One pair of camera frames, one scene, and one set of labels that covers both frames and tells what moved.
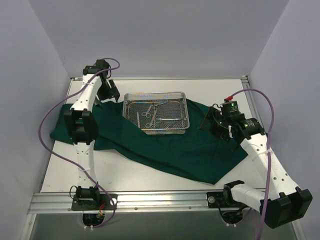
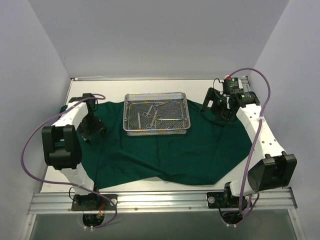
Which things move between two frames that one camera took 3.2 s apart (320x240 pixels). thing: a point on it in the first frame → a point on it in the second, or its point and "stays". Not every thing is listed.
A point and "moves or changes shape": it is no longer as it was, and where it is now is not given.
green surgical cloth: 198,153 moves or changes shape
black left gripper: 110,91 → 92,126
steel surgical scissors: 147,114 stays
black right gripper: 211,123 → 215,100
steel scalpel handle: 138,119 stays
